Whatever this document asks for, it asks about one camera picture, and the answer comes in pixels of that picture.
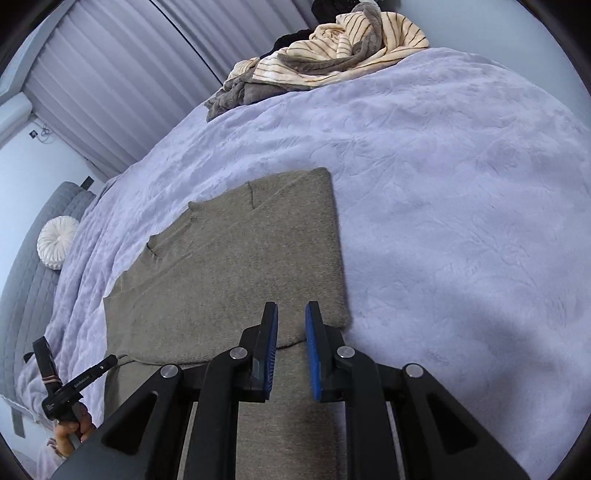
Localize olive brown knit sweater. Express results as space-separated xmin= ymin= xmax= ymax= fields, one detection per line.
xmin=104 ymin=168 xmax=349 ymax=479

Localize striped cream and brown clothes pile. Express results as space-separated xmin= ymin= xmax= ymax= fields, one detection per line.
xmin=205 ymin=1 xmax=430 ymax=121

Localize person left hand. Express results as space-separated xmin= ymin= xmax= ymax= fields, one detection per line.
xmin=48 ymin=403 xmax=96 ymax=458

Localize grey quilted headboard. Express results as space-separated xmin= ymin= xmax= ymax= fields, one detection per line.
xmin=0 ymin=182 xmax=95 ymax=402

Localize round white pleated cushion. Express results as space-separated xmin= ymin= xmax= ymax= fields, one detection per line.
xmin=36 ymin=216 xmax=79 ymax=271

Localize lavender plush bed blanket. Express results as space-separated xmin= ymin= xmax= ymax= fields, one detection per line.
xmin=46 ymin=48 xmax=590 ymax=479

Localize grey pleated curtain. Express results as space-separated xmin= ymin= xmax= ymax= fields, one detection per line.
xmin=23 ymin=0 xmax=315 ymax=178

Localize black jacket hanging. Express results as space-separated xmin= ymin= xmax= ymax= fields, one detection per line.
xmin=271 ymin=0 xmax=371 ymax=54

